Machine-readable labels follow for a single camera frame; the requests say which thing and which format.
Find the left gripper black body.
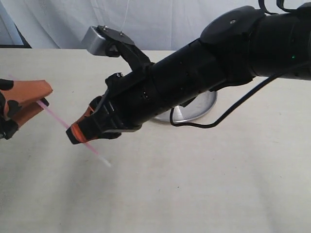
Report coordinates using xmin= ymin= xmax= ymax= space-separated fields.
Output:
xmin=0 ymin=89 xmax=18 ymax=140

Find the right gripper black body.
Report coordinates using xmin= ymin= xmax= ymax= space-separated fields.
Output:
xmin=87 ymin=41 xmax=226 ymax=140

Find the pink plastic straw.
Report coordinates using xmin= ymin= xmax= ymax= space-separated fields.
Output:
xmin=8 ymin=74 xmax=112 ymax=167

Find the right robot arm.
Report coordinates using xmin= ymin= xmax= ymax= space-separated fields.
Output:
xmin=66 ymin=0 xmax=311 ymax=144

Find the round metal plate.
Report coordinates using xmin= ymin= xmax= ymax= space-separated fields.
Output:
xmin=153 ymin=91 xmax=217 ymax=123

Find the white backdrop cloth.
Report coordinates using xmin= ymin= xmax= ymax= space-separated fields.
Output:
xmin=0 ymin=0 xmax=311 ymax=51

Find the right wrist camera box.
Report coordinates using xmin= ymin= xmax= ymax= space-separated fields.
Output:
xmin=82 ymin=25 xmax=135 ymax=57

